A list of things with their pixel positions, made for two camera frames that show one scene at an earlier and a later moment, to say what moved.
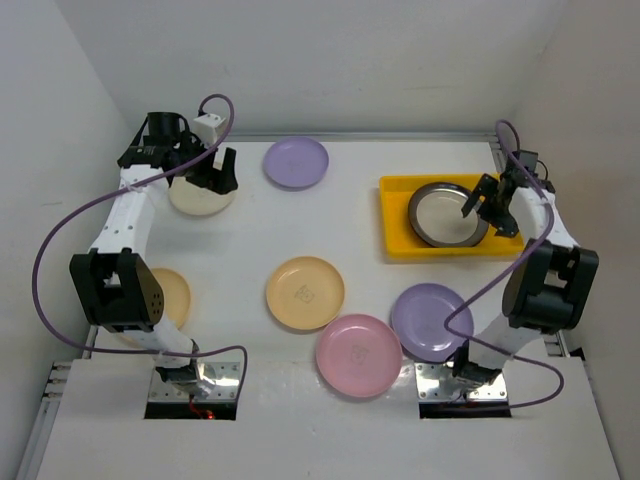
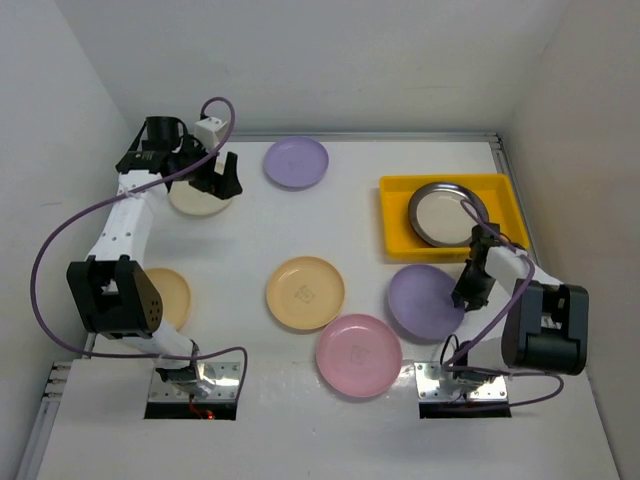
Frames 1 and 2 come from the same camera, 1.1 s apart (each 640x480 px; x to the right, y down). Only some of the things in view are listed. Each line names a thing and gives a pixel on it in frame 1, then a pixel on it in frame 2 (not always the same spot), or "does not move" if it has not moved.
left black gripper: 222,179 does not move
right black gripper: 487,186 → 474,299
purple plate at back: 295,163 does not move
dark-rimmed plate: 436,217 does not move
